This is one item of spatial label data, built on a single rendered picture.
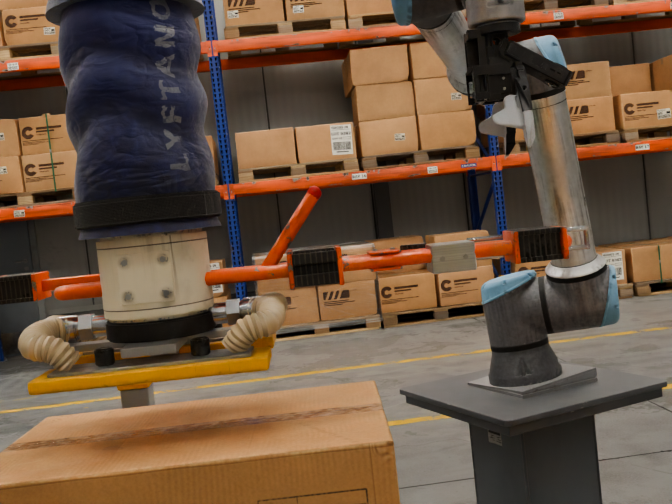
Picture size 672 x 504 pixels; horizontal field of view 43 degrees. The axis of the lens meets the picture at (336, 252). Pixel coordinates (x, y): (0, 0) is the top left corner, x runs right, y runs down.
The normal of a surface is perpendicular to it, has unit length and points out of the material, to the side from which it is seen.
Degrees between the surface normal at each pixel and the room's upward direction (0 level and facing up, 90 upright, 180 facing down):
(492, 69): 90
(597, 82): 89
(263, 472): 90
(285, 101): 90
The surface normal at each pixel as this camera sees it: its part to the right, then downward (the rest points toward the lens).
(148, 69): 0.43, -0.32
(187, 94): 0.75, -0.25
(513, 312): -0.29, 0.09
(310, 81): 0.09, 0.04
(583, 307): -0.23, 0.35
